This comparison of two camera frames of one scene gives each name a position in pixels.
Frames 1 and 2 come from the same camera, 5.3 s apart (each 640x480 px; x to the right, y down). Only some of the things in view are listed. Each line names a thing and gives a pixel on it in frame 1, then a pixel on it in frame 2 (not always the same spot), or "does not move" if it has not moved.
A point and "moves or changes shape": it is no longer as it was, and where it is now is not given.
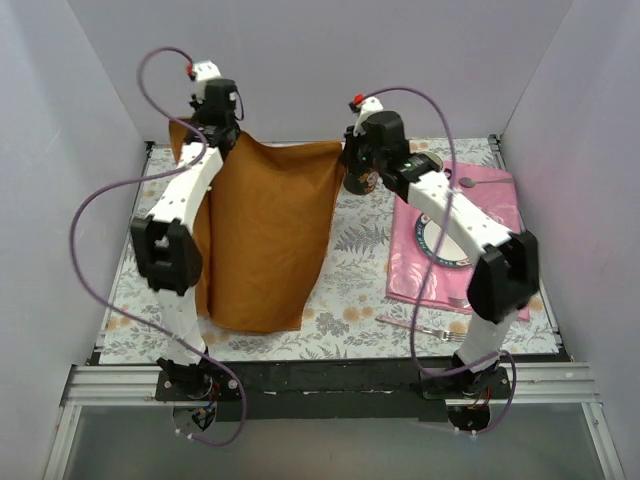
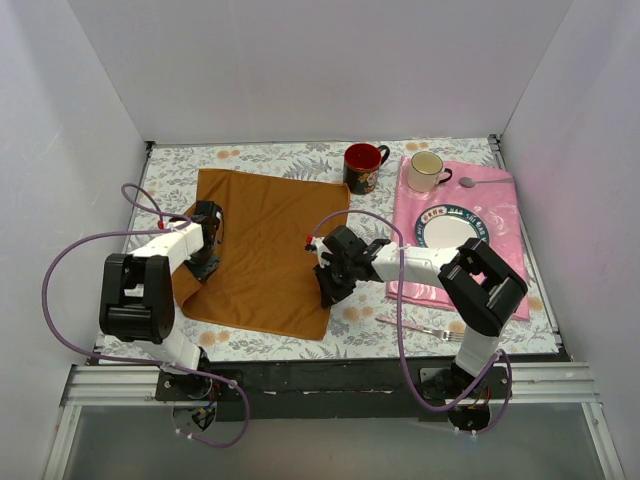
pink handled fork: (442, 334) does not move
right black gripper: (348, 154) -> (333, 282)
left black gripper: (217, 135) -> (204, 265)
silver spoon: (467, 182) does not move
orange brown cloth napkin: (266, 229) moves or changes shape
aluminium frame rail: (89, 385) does not move
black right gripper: (331, 390) does not move
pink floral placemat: (497, 200) does not move
